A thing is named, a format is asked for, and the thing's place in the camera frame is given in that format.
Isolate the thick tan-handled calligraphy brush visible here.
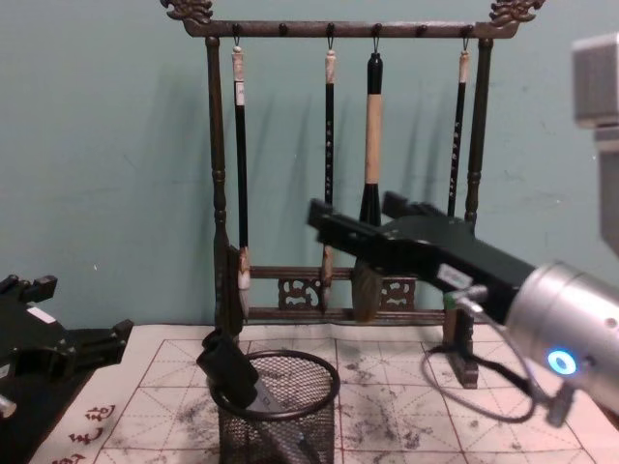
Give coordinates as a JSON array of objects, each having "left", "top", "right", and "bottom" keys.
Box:
[{"left": 351, "top": 51, "right": 387, "bottom": 325}]

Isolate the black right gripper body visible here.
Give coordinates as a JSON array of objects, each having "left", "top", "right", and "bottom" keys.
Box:
[{"left": 370, "top": 215, "right": 532, "bottom": 324}]

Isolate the black table cloth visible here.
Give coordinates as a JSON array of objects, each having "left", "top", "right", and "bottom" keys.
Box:
[{"left": 0, "top": 326, "right": 117, "bottom": 464}]

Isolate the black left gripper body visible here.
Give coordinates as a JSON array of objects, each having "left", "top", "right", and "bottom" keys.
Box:
[{"left": 0, "top": 289, "right": 74, "bottom": 386}]

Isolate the black wire mesh pen holder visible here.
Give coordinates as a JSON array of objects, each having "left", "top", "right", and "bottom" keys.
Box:
[{"left": 208, "top": 349, "right": 341, "bottom": 464}]

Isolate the thin black calligraphy brush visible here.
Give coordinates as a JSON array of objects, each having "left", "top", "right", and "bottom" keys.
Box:
[
  {"left": 319, "top": 47, "right": 339, "bottom": 316},
  {"left": 446, "top": 49, "right": 472, "bottom": 219}
]

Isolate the thin dark gripper cable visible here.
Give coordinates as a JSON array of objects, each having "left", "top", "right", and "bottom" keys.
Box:
[{"left": 419, "top": 284, "right": 577, "bottom": 427}]

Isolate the black brush with white label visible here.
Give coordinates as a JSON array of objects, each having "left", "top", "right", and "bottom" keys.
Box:
[{"left": 229, "top": 44, "right": 253, "bottom": 324}]

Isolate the thick black brush handle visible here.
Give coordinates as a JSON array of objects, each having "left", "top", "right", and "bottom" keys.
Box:
[{"left": 194, "top": 329, "right": 292, "bottom": 422}]

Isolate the white felt mat red grid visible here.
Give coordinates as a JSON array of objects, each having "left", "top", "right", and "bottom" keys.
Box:
[{"left": 27, "top": 322, "right": 619, "bottom": 464}]

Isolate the dark wooden brush rack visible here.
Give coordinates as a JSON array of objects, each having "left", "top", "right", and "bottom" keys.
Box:
[{"left": 161, "top": 0, "right": 551, "bottom": 391}]

